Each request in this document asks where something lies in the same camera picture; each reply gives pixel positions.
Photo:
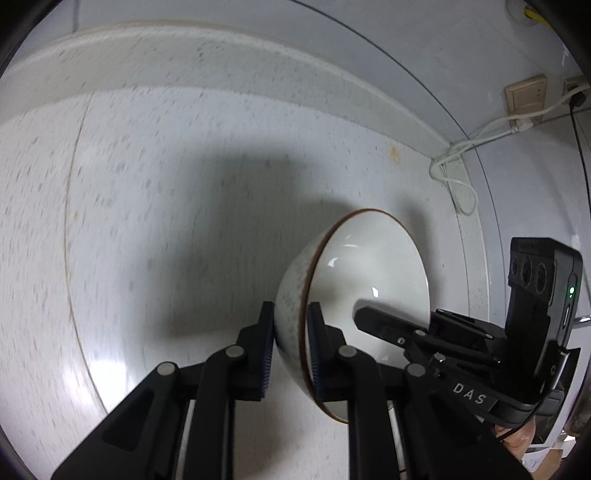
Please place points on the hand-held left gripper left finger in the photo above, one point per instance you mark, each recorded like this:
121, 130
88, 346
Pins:
267, 350

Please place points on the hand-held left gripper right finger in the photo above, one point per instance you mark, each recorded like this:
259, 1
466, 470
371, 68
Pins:
315, 355

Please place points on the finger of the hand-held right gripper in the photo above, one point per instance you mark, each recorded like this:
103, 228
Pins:
383, 325
461, 323

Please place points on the white bowl with brown rim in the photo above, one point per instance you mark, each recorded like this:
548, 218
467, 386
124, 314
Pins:
369, 277

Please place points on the person's right hand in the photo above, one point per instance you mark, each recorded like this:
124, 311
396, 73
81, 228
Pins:
517, 441

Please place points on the beige wall socket plate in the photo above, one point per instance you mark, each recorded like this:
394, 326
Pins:
526, 98

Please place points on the beige wall socket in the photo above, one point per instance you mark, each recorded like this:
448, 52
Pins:
577, 90

